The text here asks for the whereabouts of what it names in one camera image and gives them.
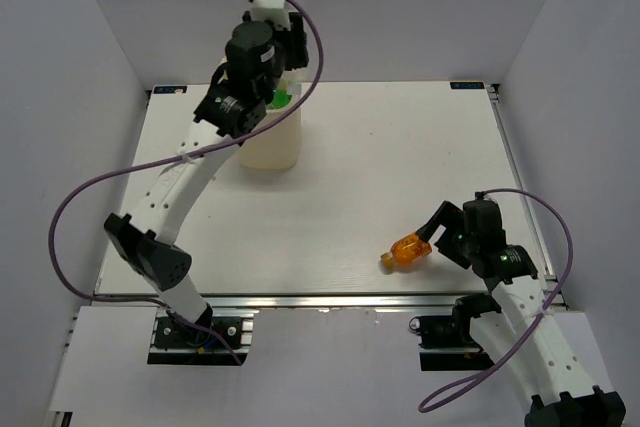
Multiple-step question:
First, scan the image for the orange juice bottle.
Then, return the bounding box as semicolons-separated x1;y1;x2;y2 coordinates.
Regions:
380;233;432;273

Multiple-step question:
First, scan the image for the green plastic soda bottle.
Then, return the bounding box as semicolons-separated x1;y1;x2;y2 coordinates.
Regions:
268;89;292;110

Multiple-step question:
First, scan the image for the clear labelled water bottle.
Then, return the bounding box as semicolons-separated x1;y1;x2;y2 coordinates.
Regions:
285;1;309;96

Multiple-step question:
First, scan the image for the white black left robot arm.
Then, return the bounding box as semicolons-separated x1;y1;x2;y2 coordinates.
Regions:
104;11;309;346

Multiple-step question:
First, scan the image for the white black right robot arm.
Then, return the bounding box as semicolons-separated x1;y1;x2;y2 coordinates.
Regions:
417;198;626;426

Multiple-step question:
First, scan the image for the cream plastic bin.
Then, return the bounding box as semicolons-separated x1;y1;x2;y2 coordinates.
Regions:
214;59;304;171

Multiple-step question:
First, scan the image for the left blue table sticker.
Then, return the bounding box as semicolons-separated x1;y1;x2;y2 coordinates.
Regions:
152;85;187;95

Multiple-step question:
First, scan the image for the blue table sticker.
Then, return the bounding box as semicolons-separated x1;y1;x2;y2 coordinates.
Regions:
152;85;187;95
449;81;485;90

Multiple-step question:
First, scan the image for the right blue table sticker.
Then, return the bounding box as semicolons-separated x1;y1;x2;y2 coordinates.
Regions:
449;81;485;90

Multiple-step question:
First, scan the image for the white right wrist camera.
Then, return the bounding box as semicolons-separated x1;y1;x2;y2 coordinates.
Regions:
474;191;497;205

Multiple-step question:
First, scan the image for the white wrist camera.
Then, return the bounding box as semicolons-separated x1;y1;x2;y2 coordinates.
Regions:
474;191;497;205
249;0;290;30

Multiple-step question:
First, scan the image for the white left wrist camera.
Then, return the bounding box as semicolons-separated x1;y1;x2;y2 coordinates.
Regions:
249;0;290;30

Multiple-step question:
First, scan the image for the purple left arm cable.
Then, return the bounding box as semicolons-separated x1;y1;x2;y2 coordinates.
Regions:
47;0;327;366

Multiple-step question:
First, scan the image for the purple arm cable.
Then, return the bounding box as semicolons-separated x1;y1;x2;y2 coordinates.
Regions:
417;188;574;414
47;0;327;366

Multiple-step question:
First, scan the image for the aluminium right side rail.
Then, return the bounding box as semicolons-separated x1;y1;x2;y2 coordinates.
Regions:
485;84;559;290

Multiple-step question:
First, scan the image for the aluminium rail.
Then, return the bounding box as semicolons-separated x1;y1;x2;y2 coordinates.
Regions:
92;291;521;310
485;84;559;290

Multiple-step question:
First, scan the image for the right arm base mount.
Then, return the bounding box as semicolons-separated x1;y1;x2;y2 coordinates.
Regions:
408;293;502;372

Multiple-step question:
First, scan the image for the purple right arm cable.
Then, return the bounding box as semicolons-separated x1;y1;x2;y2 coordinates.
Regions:
417;188;574;414

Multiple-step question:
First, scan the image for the aluminium front rail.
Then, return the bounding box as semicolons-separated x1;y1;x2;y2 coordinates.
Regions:
92;291;521;310

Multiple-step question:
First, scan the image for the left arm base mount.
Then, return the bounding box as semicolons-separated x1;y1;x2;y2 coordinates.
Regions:
147;309;256;367

